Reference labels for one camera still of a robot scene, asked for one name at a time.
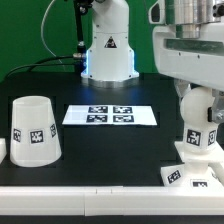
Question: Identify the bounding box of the white lamp shade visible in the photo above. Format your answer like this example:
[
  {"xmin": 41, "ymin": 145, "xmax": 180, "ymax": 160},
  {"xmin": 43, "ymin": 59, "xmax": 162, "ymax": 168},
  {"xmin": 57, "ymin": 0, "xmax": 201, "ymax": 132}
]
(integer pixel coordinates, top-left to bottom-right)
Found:
[{"xmin": 10, "ymin": 96, "xmax": 62, "ymax": 167}]

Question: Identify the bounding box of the white right rail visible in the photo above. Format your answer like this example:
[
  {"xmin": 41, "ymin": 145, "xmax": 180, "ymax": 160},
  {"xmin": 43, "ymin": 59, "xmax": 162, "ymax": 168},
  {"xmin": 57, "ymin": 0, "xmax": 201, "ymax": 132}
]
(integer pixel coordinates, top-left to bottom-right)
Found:
[{"xmin": 213, "ymin": 146, "xmax": 224, "ymax": 188}]

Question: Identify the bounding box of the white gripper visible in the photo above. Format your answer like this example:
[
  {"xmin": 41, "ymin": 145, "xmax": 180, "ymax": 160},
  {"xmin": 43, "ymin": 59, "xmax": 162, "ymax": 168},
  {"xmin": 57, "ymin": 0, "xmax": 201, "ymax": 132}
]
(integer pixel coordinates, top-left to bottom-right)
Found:
[{"xmin": 153, "ymin": 23, "xmax": 224, "ymax": 125}]

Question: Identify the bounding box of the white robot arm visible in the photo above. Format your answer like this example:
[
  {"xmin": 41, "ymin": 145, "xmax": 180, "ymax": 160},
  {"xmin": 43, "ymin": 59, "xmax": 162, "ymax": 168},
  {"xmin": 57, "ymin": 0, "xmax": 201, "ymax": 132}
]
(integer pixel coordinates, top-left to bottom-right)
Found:
[{"xmin": 82, "ymin": 0, "xmax": 224, "ymax": 124}]

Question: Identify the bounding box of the white lamp bulb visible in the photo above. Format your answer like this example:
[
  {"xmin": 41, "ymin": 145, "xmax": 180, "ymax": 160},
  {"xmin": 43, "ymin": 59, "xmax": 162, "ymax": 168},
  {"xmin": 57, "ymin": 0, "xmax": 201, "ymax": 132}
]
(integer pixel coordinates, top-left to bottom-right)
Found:
[{"xmin": 180, "ymin": 87, "xmax": 218, "ymax": 154}]

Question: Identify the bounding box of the white lamp base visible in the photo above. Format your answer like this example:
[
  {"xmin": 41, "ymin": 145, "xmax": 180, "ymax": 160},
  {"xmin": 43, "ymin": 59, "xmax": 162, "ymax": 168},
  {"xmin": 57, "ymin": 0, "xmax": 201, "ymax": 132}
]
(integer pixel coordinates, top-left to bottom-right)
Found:
[{"xmin": 160, "ymin": 141, "xmax": 224, "ymax": 189}]

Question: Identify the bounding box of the grey thin cable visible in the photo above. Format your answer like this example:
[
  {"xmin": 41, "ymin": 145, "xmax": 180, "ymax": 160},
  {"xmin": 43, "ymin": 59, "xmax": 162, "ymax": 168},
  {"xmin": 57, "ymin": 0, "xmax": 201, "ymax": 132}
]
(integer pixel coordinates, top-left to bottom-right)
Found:
[{"xmin": 40, "ymin": 0, "xmax": 68, "ymax": 73}]

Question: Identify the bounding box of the white marker sheet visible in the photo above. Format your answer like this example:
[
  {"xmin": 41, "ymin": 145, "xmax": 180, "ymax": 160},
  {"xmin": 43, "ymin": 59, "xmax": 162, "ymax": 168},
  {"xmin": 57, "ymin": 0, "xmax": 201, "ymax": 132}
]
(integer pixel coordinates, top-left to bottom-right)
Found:
[{"xmin": 63, "ymin": 105, "xmax": 157, "ymax": 126}]

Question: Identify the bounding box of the white left rail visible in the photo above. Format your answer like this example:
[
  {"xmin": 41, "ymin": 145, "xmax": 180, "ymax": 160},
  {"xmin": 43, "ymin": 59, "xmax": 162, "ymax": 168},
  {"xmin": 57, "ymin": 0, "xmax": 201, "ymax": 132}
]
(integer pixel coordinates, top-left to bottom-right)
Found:
[{"xmin": 0, "ymin": 138, "xmax": 7, "ymax": 164}]

